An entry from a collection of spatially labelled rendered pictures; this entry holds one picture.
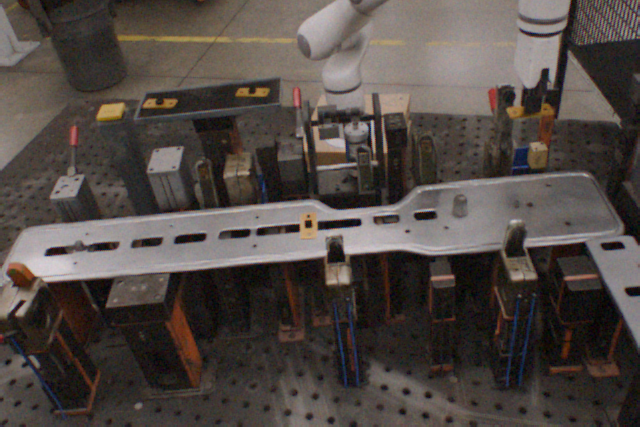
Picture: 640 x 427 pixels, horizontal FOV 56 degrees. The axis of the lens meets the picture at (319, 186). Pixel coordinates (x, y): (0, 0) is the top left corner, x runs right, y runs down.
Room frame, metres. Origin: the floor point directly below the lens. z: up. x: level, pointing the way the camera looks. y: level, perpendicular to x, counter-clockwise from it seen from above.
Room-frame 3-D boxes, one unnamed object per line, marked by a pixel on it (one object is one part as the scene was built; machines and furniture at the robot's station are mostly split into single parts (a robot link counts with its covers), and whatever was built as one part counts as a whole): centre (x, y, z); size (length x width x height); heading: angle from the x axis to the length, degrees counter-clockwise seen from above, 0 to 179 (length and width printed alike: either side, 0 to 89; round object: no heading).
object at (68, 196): (1.22, 0.62, 0.88); 0.11 x 0.10 x 0.36; 176
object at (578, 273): (0.79, -0.49, 0.84); 0.11 x 0.10 x 0.28; 176
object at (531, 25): (0.99, -0.43, 1.44); 0.09 x 0.08 x 0.03; 176
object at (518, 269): (0.78, -0.36, 0.87); 0.12 x 0.09 x 0.35; 176
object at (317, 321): (1.03, 0.04, 0.84); 0.13 x 0.05 x 0.29; 176
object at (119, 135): (1.38, 0.51, 0.92); 0.08 x 0.08 x 0.44; 86
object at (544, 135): (1.13, -0.54, 0.95); 0.03 x 0.01 x 0.50; 86
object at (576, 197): (1.01, 0.06, 1.00); 1.38 x 0.22 x 0.02; 86
